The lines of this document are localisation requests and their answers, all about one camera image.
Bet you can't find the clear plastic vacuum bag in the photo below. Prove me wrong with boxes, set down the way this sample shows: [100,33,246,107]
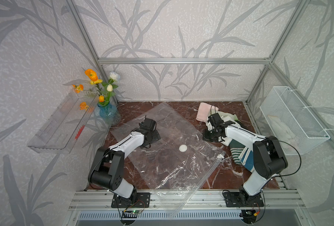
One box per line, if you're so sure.
[112,103,225,218]

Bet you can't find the blue patterned towel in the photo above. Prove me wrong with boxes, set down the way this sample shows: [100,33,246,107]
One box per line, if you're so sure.
[238,147,254,173]

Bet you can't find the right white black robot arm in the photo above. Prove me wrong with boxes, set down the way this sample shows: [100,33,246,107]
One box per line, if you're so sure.
[202,121,288,196]

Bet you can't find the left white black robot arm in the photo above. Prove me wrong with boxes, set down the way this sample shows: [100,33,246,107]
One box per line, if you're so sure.
[88,129,160,200]

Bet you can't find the light green folded towel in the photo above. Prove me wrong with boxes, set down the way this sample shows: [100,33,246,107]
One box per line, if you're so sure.
[223,113,238,121]

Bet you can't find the green white striped towel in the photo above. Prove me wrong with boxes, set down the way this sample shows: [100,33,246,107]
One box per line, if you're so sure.
[229,140,247,165]

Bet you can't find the pink folded towel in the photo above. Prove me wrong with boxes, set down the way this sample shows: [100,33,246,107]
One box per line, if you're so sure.
[196,102,219,122]

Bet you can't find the white round bag valve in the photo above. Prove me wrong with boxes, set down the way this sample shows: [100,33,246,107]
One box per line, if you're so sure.
[179,145,188,152]

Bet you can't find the blue glass vase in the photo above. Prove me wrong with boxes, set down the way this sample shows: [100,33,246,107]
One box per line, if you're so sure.
[97,103,121,126]

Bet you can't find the orange white artificial flowers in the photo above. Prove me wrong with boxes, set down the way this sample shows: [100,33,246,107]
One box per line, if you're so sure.
[85,69,121,107]

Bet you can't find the white cloth in basket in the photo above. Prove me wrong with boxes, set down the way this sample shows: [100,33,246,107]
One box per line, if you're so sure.
[268,115,297,154]

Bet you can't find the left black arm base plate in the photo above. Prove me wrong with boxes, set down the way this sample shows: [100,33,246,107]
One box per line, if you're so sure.
[111,192,151,209]

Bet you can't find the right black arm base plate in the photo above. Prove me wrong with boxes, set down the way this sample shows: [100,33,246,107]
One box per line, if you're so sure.
[222,190,264,208]

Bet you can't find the white wire mesh basket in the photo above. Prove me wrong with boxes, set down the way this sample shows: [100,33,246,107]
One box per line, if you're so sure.
[260,86,331,155]

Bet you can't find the aluminium cage frame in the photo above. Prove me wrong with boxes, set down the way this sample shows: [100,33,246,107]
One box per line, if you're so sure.
[66,1,334,150]

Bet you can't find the clear acrylic wall shelf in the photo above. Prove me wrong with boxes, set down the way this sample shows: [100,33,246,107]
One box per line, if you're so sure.
[27,91,98,154]

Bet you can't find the aluminium front rail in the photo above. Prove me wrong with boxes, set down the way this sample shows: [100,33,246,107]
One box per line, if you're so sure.
[67,189,306,211]

